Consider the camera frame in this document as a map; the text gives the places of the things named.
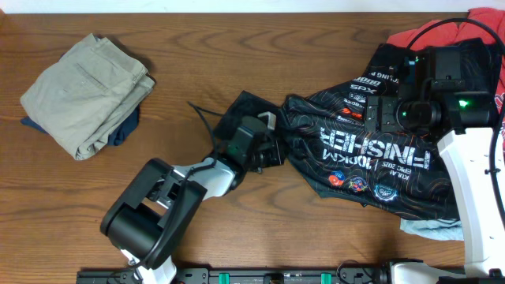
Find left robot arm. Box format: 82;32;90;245
98;112;283;283

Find folded navy garment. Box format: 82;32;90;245
21;105;140;146

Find folded khaki trousers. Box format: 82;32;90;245
21;34;155;160

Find red t-shirt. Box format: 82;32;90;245
383;8;504;110

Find black printed sports jersey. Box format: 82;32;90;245
212;37;502;221

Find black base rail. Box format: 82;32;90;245
76;266;391;284

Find light blue garment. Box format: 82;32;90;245
400;219;464;241

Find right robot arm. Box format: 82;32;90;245
365;41;504;283

